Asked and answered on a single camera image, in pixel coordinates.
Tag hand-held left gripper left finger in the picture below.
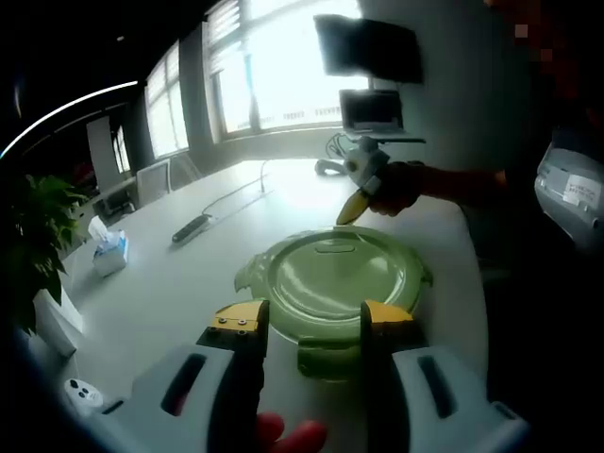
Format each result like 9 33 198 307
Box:
96 299 271 453

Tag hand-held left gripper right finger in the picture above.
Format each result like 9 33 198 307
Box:
361 299 529 453

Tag green container lid with latches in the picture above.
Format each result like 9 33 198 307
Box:
234 225 434 378

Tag glass food storage container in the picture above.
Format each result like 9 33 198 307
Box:
268 306 421 384

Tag white tabletop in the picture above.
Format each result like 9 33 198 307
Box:
18 158 487 453

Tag person's right hand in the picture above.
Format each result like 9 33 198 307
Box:
367 160 428 217

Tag person's left hand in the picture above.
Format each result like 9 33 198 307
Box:
256 411 327 453

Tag grey laptop stand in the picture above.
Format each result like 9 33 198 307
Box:
346 133 427 143

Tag grey laptop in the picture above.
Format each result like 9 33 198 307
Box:
339 89 407 137

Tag dark monitor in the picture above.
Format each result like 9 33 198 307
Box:
313 13 425 85

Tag large window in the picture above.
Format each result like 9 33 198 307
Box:
143 0 374 159

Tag black power strip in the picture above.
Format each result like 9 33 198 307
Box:
171 214 213 244

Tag person's torso in dark shirt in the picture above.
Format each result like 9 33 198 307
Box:
471 70 604 416

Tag blue and white tissue box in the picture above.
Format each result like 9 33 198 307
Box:
87 215 129 278

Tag white plant pot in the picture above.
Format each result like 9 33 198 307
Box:
27 287 84 358

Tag white office chair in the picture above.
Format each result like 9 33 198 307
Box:
135 158 172 209

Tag white chest-worn device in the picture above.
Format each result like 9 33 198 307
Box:
533 129 604 254

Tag green leafy plant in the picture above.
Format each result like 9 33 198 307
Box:
8 174 91 331

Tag white ceiling light strip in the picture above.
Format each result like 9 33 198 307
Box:
0 80 139 159

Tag tangled cables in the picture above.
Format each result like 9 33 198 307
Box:
325 131 353 159

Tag arched grey cable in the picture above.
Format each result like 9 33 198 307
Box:
260 158 277 193

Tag power strip cable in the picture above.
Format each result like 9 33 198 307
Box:
202 174 268 219

